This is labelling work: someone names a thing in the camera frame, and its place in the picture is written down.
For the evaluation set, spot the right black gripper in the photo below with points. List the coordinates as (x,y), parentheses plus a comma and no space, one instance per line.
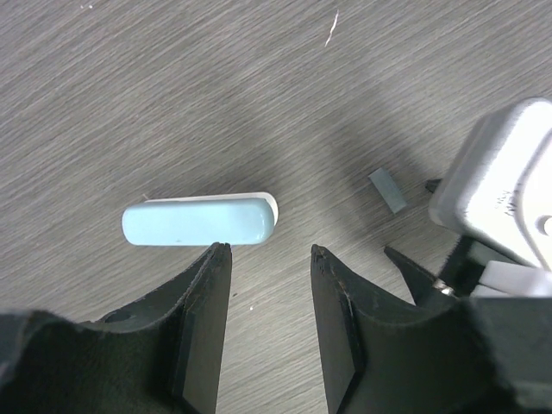
(458,277)

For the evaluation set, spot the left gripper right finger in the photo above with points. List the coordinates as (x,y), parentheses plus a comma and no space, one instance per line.
(380,354)

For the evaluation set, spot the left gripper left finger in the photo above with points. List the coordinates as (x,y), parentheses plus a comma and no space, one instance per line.
(159,354)

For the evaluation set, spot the light blue stapler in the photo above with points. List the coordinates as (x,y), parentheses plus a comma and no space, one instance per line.
(247,218)

